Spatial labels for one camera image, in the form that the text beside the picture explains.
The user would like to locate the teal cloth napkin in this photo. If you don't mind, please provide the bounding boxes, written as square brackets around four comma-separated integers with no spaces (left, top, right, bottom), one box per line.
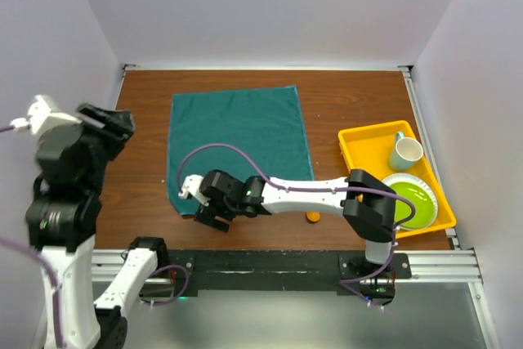
[167,86,314,216]

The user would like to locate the orange plastic spoon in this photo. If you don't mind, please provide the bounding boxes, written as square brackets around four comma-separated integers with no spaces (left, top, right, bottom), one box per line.
[306,212,321,223]

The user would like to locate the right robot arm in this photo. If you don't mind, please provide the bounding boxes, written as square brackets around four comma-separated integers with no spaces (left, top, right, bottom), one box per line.
[180,170,397,278]

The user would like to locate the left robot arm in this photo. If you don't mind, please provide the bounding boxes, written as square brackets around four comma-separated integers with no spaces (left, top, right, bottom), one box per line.
[25,96,169,348]

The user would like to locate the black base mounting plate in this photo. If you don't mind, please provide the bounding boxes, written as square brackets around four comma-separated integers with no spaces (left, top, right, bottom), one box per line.
[138,247,409,305]

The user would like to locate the white mug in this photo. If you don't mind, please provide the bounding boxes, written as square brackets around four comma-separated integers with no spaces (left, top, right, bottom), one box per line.
[388,131,424,172]

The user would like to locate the green plate white rim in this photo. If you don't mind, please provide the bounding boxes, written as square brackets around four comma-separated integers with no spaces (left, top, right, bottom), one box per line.
[383,173,438,230]

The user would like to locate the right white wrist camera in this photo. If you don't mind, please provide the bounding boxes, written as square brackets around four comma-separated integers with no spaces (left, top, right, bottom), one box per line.
[178,175,207,204]

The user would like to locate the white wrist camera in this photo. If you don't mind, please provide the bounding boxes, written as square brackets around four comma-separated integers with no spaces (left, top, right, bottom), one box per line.
[9,95,81,139]
[178,175,207,204]

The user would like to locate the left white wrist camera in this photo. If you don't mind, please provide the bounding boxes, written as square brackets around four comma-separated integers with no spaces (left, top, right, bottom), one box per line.
[9,95,81,139]

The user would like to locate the aluminium frame rail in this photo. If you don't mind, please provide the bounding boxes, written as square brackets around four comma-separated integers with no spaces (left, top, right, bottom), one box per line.
[92,249,483,284]

